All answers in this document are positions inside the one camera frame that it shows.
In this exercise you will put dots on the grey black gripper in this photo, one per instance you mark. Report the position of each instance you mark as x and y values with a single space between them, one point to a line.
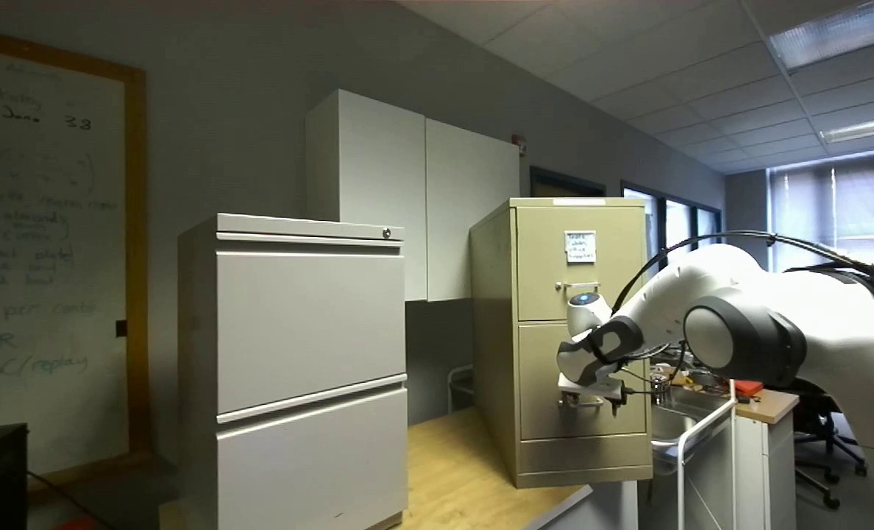
587 367

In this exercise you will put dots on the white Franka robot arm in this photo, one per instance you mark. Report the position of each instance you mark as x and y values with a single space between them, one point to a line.
739 276

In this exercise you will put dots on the beige metal file cabinet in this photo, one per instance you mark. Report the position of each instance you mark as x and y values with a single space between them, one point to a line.
494 344

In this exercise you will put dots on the white paper drawer label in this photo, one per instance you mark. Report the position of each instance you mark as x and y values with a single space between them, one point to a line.
580 245

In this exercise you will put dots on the grey cabinet with wooden top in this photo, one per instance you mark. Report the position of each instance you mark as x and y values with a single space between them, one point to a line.
764 460

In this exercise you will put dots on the grey lateral file cabinet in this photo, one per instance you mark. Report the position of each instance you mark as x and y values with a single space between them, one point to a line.
297 326

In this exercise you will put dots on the white metal railing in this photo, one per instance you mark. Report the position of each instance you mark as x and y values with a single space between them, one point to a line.
703 419

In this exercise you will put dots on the tall narrow window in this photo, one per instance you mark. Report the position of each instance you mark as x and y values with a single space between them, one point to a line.
677 224
642 223
706 224

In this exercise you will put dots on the small red object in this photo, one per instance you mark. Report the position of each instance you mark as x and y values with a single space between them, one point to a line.
746 391

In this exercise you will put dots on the black office chair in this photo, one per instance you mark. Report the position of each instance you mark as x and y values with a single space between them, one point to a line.
817 432

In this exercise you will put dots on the window with blinds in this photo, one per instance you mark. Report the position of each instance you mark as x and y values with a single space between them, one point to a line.
849 207

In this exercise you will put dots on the narrow ceiling light panel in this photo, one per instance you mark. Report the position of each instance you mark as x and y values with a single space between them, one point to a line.
865 127

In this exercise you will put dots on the large ceiling light panel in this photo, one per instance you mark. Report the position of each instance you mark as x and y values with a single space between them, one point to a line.
836 33

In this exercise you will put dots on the wood framed whiteboard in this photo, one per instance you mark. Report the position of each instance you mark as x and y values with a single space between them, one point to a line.
41 245

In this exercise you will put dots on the white wall cabinet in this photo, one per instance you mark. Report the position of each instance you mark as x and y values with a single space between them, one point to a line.
386 188

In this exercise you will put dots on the small black wall switch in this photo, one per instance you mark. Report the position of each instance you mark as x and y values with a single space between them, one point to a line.
119 329

